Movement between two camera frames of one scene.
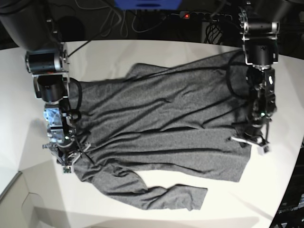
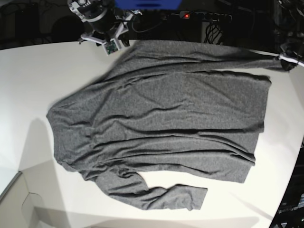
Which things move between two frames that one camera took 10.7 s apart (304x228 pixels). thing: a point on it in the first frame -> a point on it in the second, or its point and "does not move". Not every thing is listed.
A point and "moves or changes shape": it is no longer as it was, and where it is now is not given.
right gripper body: [249, 134] -> [289, 59]
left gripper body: [66, 154] -> [112, 37]
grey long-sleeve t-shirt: [182, 122] moves or changes shape
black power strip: [205, 17] does not move
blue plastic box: [148, 4] does not move
